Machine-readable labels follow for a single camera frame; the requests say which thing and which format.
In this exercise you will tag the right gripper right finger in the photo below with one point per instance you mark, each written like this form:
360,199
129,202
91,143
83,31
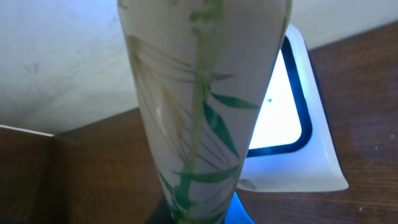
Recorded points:
236,213

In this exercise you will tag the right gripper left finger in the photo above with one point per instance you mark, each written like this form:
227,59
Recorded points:
161,214

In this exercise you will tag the white cream tube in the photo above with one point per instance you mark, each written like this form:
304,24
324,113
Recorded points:
201,70

